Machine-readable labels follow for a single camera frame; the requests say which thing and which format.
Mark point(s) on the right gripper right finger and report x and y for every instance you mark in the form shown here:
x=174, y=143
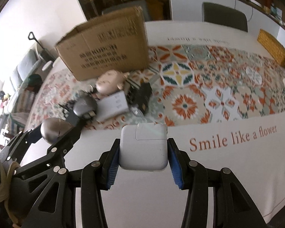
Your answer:
x=232, y=205

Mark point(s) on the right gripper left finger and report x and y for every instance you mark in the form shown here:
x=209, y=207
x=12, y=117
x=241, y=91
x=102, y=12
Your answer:
x=55, y=206

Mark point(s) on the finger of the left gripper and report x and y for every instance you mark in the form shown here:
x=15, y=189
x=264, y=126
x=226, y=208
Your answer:
x=18, y=146
x=29, y=181

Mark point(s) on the silver oval case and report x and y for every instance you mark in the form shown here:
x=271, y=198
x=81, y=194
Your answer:
x=53, y=128

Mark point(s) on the grey triangular earbud case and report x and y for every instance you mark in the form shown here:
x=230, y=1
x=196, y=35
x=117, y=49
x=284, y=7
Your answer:
x=85, y=107

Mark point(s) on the white square power adapter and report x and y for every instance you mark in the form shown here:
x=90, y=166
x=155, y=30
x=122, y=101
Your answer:
x=143, y=147

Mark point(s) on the black power adapter with cable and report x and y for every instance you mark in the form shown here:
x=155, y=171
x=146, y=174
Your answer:
x=70, y=116

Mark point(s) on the grey sofa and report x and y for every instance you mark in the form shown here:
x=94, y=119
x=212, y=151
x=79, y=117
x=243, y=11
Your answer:
x=27, y=66

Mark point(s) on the white cylindrical air purifier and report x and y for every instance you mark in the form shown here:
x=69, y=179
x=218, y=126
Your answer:
x=47, y=66

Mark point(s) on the upright vacuum cleaner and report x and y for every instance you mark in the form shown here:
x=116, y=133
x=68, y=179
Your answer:
x=42, y=52

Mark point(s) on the white rectangular power strip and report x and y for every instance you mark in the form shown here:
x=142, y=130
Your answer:
x=112, y=106

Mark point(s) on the pink round device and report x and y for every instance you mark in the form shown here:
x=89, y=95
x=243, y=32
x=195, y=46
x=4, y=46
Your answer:
x=111, y=82

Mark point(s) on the patterned table runner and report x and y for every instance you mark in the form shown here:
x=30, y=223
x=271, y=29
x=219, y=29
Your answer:
x=199, y=84

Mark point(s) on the black rectangular charger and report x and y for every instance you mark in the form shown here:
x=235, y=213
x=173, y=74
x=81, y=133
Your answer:
x=140, y=103

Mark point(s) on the brown cardboard box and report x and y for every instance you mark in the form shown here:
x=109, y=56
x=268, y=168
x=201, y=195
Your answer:
x=114, y=41

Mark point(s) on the woven wicker tissue box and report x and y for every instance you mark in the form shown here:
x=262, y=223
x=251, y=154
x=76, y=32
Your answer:
x=273, y=46

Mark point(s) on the right dark dining chair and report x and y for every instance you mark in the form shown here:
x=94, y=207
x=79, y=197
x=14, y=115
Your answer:
x=225, y=16

